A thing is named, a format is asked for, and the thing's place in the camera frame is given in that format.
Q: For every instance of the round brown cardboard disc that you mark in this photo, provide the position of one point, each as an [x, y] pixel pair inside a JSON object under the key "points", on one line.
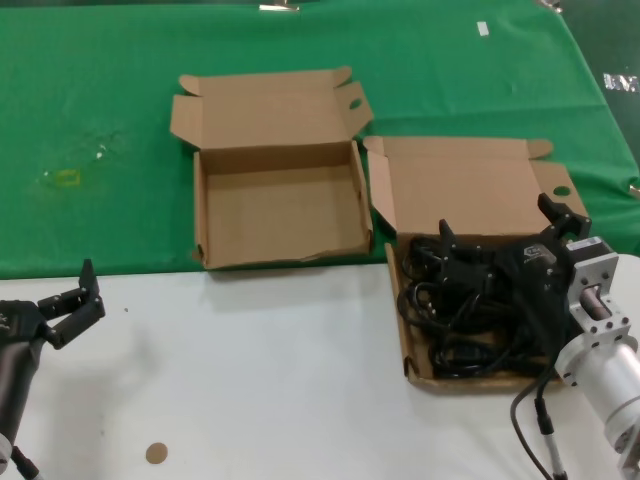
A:
{"points": [[156, 453]]}

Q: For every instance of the white tape strip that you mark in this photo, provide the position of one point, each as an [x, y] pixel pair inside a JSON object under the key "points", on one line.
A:
{"points": [[481, 28]]}

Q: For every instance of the crumpled shiny foil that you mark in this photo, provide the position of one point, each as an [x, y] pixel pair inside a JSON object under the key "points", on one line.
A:
{"points": [[621, 82]]}

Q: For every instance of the silver metal table clip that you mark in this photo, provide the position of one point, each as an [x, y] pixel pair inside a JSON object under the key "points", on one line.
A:
{"points": [[279, 6], [635, 190]]}

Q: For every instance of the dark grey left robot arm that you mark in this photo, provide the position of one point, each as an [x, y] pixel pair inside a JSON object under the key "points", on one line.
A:
{"points": [[12, 385]]}

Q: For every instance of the yellow tape square outline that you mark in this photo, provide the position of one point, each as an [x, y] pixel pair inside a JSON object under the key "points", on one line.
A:
{"points": [[67, 173]]}

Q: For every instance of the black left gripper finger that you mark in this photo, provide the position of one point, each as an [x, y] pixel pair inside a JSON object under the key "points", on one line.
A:
{"points": [[60, 300], [80, 322]]}

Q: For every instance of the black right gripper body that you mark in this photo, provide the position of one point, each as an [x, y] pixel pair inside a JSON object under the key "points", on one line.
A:
{"points": [[535, 265]]}

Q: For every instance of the open brown cardboard box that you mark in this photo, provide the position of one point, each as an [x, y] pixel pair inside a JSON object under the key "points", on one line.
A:
{"points": [[280, 215], [460, 185]]}

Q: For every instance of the small white tape scrap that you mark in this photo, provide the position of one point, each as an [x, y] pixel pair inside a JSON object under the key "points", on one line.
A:
{"points": [[100, 151]]}

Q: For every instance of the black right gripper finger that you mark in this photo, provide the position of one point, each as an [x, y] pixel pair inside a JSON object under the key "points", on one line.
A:
{"points": [[570, 225], [467, 267]]}

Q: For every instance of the green tablecloth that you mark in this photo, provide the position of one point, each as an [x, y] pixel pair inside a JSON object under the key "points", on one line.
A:
{"points": [[100, 75]]}

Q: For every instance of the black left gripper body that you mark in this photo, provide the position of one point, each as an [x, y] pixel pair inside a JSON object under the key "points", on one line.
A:
{"points": [[20, 322]]}

